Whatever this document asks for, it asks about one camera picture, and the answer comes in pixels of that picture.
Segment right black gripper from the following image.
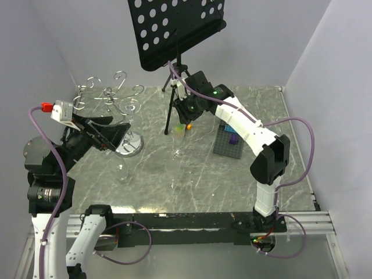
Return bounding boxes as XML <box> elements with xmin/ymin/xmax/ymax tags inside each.
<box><xmin>173</xmin><ymin>91</ymin><xmax>204</xmax><ymax>126</ymax></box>

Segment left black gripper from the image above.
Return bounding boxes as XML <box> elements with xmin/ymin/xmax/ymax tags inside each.
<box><xmin>55</xmin><ymin>110</ymin><xmax>130</xmax><ymax>174</ymax></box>

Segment clear wine glass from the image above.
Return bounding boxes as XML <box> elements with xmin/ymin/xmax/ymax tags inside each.
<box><xmin>119</xmin><ymin>98</ymin><xmax>141</xmax><ymax>125</ymax></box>

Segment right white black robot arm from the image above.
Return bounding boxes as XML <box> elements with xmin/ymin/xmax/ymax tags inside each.
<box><xmin>170</xmin><ymin>70</ymin><xmax>290</xmax><ymax>232</ymax></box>

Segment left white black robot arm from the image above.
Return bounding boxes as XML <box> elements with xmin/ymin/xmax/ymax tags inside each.
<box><xmin>24</xmin><ymin>114</ymin><xmax>131</xmax><ymax>278</ymax></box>

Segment chrome wine glass rack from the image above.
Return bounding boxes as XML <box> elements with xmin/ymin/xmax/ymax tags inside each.
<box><xmin>79</xmin><ymin>70</ymin><xmax>145</xmax><ymax>158</ymax></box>

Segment blue lego brick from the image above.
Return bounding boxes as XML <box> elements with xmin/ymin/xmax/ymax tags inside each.
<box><xmin>224</xmin><ymin>125</ymin><xmax>236</xmax><ymax>133</ymax></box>

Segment grey lego baseplate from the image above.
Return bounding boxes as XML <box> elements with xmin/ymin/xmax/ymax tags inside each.
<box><xmin>213</xmin><ymin>120</ymin><xmax>244</xmax><ymax>159</ymax></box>

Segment purple lego brick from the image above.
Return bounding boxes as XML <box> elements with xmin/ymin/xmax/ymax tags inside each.
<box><xmin>228</xmin><ymin>133</ymin><xmax>238</xmax><ymax>145</ymax></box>

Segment clear flute front centre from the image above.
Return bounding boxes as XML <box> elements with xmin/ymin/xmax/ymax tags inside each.
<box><xmin>165</xmin><ymin>159</ymin><xmax>181</xmax><ymax>189</ymax></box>

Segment black perforated music stand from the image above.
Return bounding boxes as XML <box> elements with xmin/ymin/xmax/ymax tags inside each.
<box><xmin>127</xmin><ymin>0</ymin><xmax>227</xmax><ymax>135</ymax></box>

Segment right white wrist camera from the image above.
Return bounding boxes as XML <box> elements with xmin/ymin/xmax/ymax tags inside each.
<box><xmin>170</xmin><ymin>78</ymin><xmax>188</xmax><ymax>100</ymax></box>

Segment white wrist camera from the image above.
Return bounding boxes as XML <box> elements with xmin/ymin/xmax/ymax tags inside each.
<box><xmin>170</xmin><ymin>78</ymin><xmax>188</xmax><ymax>100</ymax></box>
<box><xmin>41</xmin><ymin>100</ymin><xmax>79</xmax><ymax>130</ymax></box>

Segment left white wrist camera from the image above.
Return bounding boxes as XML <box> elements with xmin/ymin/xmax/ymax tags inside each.
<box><xmin>41</xmin><ymin>100</ymin><xmax>79</xmax><ymax>130</ymax></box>

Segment purple cable loop under rail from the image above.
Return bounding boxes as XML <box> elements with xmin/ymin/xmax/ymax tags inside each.
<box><xmin>91</xmin><ymin>221</ymin><xmax>152</xmax><ymax>266</ymax></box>

